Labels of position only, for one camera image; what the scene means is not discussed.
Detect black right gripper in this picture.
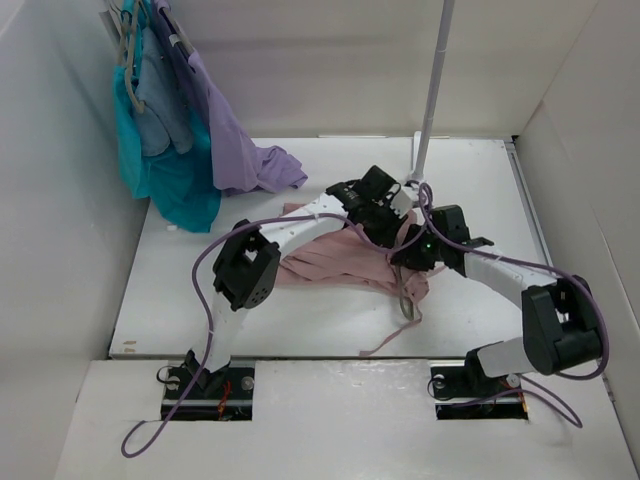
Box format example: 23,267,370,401
390,223,447,271

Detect pink trousers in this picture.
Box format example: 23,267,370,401
276,228,444,357

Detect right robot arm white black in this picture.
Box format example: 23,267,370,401
391,205,609,396

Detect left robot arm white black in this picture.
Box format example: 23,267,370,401
184,166,413,397

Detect grey hanger with clothes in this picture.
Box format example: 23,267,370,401
106,0,151,114

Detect white rack pole with base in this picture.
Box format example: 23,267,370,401
407,0,456,186

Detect lilac hanging garment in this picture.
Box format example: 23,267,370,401
152,0,309,197

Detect teal hanging garment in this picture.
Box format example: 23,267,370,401
109,0,224,234

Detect blue grey hanging garment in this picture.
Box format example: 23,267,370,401
134,27,194,157

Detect white left rack pole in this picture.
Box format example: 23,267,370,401
99,0,130,65

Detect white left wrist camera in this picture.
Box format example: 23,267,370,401
390,184,419,217

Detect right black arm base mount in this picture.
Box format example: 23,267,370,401
427,364,528,420

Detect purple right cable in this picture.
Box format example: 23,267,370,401
417,182,612,430

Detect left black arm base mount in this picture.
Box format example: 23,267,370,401
156,364,255,422

